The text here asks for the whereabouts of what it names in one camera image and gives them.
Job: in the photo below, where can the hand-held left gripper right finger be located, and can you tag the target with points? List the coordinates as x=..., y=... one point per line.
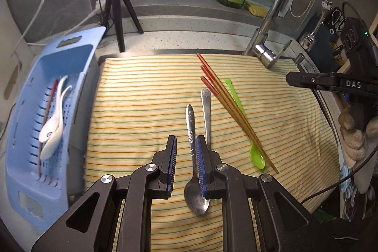
x=200, y=163

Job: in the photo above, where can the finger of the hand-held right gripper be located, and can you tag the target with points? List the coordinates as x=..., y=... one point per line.
x=319, y=80

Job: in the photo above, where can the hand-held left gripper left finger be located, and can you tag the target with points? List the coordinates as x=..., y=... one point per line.
x=172, y=163

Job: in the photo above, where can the patterned metal spoon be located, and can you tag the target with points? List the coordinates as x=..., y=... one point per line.
x=196, y=199

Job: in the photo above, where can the metal fork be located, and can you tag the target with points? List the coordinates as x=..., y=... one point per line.
x=206, y=110

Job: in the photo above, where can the green plastic spoon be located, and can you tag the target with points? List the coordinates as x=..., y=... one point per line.
x=257, y=156

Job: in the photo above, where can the red-tipped wooden chopstick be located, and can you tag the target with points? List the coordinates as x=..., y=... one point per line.
x=212, y=76
x=218, y=99
x=215, y=86

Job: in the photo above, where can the white ceramic spoon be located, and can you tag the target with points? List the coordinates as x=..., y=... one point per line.
x=48, y=131
x=50, y=150

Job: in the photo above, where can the blue plastic drain basket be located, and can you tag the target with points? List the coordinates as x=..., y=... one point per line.
x=79, y=63

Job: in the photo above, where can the person's right hand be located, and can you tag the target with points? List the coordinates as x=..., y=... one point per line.
x=353, y=139

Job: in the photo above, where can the dark knife block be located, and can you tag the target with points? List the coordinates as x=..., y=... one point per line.
x=327, y=42

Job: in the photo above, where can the yellow striped cloth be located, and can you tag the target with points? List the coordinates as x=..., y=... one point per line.
x=147, y=110

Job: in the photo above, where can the chrome faucet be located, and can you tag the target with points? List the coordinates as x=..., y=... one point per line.
x=265, y=36

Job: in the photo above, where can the yellow sponge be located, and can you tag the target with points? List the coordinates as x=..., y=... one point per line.
x=258, y=10

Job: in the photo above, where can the black tripod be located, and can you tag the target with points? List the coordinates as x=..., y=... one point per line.
x=118, y=4

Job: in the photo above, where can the white power plug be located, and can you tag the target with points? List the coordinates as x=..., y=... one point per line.
x=97, y=8

